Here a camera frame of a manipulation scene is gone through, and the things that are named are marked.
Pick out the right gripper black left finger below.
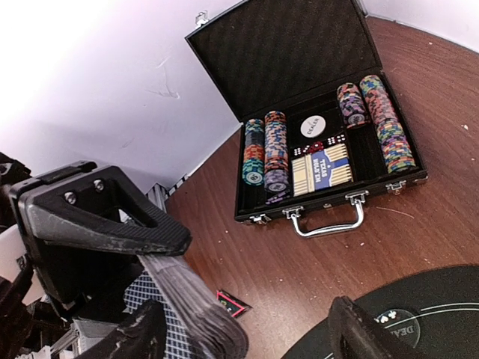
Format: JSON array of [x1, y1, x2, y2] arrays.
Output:
[[78, 300, 167, 359]]

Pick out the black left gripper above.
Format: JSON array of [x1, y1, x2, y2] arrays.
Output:
[[1, 156, 192, 358]]

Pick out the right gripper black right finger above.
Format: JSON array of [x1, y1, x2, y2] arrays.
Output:
[[327, 296, 428, 359]]

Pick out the deck of blue cards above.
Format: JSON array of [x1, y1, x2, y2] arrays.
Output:
[[123, 255, 248, 358]]

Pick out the clear acrylic dealer button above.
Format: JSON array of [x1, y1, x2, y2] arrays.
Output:
[[374, 308, 421, 348]]

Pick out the texas hold em card box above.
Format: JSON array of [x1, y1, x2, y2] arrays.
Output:
[[292, 144, 353, 197]]

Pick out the round black poker mat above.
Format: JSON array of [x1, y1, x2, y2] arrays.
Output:
[[285, 265, 478, 358]]

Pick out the red black triangular token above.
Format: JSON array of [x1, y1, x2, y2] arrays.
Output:
[[216, 290, 252, 319]]

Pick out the poker chip rows in case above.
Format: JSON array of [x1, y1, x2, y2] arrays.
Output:
[[241, 75, 417, 204]]

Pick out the red and white dice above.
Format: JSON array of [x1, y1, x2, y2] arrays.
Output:
[[292, 133, 347, 159]]

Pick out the black poker chip case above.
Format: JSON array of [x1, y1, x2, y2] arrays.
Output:
[[186, 1, 427, 236]]

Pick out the white dealer button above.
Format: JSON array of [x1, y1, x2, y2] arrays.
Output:
[[300, 115, 327, 138]]

